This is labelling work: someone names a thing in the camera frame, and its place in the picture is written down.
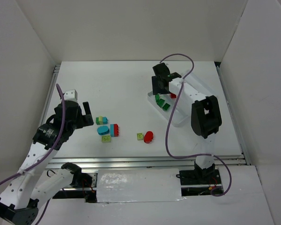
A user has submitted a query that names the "green small stacked lego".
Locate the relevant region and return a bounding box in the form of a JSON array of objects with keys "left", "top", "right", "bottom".
[{"left": 96, "top": 117, "right": 100, "bottom": 125}]

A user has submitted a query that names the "red oval lego brick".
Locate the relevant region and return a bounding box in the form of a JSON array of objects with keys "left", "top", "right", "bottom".
[{"left": 143, "top": 131, "right": 154, "bottom": 143}]

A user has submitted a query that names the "red 2x4 lego brick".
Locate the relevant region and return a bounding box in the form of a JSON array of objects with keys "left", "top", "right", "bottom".
[{"left": 113, "top": 124, "right": 119, "bottom": 137}]

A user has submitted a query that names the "cyan oval lego brick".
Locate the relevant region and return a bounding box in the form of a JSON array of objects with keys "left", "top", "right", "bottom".
[{"left": 97, "top": 125, "right": 110, "bottom": 135}]

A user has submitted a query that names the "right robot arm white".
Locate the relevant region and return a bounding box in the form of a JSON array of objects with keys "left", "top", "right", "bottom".
[{"left": 152, "top": 62, "right": 222, "bottom": 181}]

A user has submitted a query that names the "white divided plastic tray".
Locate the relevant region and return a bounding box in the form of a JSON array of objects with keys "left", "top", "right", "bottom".
[{"left": 147, "top": 69, "right": 218, "bottom": 128}]

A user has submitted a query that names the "green sloped lego brick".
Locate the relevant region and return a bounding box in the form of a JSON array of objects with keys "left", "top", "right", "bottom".
[{"left": 155, "top": 94, "right": 161, "bottom": 103}]

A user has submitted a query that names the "cyan 2x4 lego plate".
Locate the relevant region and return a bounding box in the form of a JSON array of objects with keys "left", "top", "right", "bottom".
[{"left": 110, "top": 124, "right": 115, "bottom": 137}]

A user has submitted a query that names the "lime 2x2 lego plate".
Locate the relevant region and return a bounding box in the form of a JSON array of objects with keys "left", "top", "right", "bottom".
[{"left": 101, "top": 135, "right": 111, "bottom": 143}]

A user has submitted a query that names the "pale yellow lego brick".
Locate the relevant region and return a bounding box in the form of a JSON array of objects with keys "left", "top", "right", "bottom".
[{"left": 98, "top": 116, "right": 103, "bottom": 125}]

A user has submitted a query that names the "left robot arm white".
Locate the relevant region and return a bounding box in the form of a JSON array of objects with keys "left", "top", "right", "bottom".
[{"left": 0, "top": 100, "right": 94, "bottom": 225}]

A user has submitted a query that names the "lime square lego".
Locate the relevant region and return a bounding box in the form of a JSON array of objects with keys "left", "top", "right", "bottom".
[{"left": 137, "top": 133, "right": 144, "bottom": 141}]

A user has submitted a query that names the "white foil cover plate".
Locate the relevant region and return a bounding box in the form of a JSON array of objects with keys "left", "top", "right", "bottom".
[{"left": 96, "top": 168, "right": 182, "bottom": 203}]

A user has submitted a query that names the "green 2x4 lego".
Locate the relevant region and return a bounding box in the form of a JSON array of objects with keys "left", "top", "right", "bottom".
[{"left": 162, "top": 103, "right": 170, "bottom": 111}]

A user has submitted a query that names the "red curved lego brick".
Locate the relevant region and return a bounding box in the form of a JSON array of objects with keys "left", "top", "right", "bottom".
[{"left": 170, "top": 93, "right": 177, "bottom": 99}]

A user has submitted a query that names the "cyan small lego brick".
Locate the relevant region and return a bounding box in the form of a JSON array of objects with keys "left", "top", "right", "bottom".
[{"left": 103, "top": 117, "right": 108, "bottom": 124}]

